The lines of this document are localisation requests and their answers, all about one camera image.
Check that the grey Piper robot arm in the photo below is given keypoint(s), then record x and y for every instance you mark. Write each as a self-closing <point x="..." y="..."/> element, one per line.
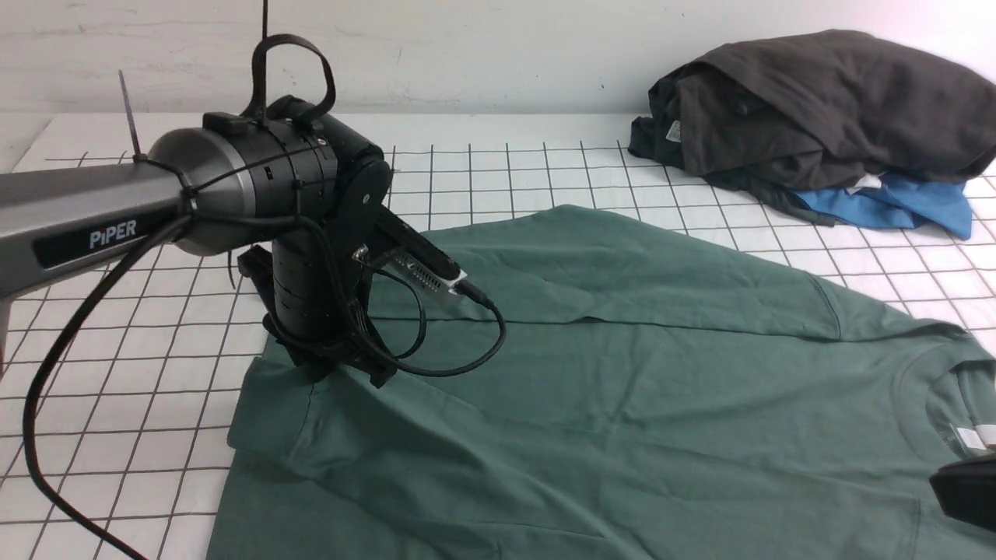
<point x="209" y="196"/>

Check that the white grid-pattern table cloth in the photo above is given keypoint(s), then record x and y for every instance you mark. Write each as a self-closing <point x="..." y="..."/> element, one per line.
<point x="132" y="428"/>

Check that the dark grey crumpled garment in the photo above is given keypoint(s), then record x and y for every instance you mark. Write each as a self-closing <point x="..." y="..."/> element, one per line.
<point x="807" y="112"/>

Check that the blue crumpled garment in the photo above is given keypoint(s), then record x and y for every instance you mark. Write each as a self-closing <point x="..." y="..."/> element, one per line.
<point x="894" y="202"/>

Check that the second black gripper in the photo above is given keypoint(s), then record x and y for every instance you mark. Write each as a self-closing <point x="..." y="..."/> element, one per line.
<point x="966" y="491"/>

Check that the green long-sleeved shirt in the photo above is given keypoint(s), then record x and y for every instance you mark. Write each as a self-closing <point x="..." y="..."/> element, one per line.
<point x="658" y="397"/>

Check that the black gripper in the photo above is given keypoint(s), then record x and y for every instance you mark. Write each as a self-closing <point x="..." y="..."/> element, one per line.
<point x="315" y="316"/>

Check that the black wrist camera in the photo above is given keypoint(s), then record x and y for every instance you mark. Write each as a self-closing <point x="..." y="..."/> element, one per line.
<point x="416" y="260"/>

